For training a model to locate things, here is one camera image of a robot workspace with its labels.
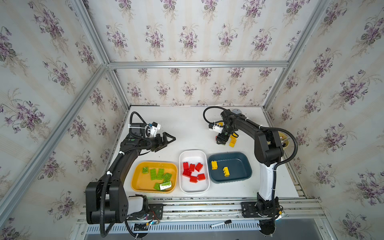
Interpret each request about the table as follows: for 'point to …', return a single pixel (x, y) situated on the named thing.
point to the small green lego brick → (145, 170)
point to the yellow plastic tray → (141, 182)
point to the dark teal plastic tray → (239, 167)
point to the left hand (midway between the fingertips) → (170, 140)
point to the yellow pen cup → (284, 139)
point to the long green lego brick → (153, 174)
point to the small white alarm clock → (236, 111)
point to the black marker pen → (226, 222)
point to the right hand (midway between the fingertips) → (220, 138)
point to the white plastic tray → (194, 171)
